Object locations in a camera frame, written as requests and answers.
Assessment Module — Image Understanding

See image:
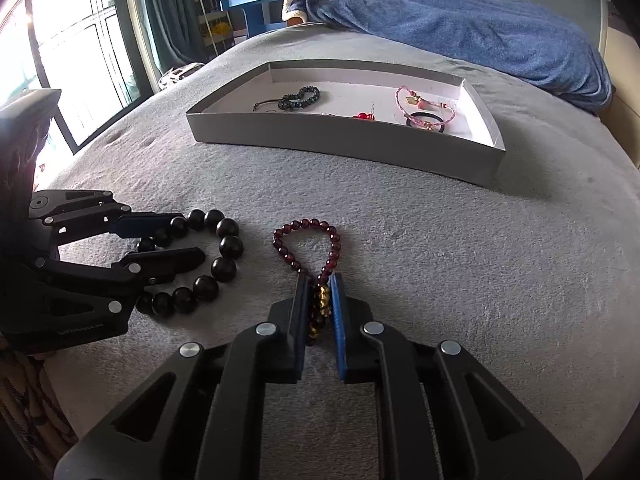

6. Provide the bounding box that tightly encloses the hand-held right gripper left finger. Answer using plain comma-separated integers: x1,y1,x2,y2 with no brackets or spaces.
54,274,313,480

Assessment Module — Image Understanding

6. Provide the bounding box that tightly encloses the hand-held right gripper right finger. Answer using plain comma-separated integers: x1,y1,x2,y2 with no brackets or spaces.
329,272,585,480

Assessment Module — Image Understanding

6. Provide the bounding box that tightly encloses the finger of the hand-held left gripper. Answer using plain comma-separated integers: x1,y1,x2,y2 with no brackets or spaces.
29,189,191,247
34,246,207,319

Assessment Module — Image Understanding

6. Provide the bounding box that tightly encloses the large black bead bracelet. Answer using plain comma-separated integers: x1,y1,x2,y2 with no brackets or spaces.
135,208,245,317

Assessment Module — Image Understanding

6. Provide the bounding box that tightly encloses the dark red bead bracelet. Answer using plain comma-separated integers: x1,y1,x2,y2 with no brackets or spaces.
272,218,343,346

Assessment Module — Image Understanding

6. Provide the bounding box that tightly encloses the grey cardboard box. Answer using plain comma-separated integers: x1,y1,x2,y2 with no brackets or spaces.
186,60,507,188

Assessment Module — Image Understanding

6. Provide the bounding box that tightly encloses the small black bead bracelet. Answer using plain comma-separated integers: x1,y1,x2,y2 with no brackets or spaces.
277,85,321,112

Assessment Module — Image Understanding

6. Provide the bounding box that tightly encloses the black hair tie gold charm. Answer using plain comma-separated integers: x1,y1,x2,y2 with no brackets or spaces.
404,113,449,134

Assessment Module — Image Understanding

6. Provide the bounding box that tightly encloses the grey bed cover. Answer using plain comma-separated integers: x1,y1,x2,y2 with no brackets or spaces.
30,22,640,480

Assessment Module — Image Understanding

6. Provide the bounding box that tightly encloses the glass balcony door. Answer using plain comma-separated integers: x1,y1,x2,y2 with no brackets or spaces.
0,0,151,156

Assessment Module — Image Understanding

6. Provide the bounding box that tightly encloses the white helmet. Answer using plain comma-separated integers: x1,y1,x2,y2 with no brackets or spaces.
157,61,206,92

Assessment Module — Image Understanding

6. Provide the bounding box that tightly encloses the brown patterned cloth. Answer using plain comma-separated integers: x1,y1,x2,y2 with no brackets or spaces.
0,347,79,467

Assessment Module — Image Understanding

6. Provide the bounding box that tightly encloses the teal curtain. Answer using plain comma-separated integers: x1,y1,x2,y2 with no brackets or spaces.
137,0,206,68

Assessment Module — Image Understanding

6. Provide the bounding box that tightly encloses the blue desk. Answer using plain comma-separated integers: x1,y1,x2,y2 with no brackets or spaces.
202,0,346,38

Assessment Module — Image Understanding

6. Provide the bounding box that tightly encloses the blue fleece-lined garment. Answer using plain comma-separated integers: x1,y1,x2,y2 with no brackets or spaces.
282,0,362,29

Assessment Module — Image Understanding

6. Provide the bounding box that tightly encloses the blue blanket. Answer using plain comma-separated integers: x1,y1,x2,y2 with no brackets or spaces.
320,0,613,113

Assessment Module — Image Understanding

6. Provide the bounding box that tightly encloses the beige wardrobe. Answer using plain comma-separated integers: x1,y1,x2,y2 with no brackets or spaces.
597,0,640,167

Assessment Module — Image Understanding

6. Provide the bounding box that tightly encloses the pink braided bracelet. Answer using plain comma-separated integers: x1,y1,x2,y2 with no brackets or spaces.
395,85,458,126

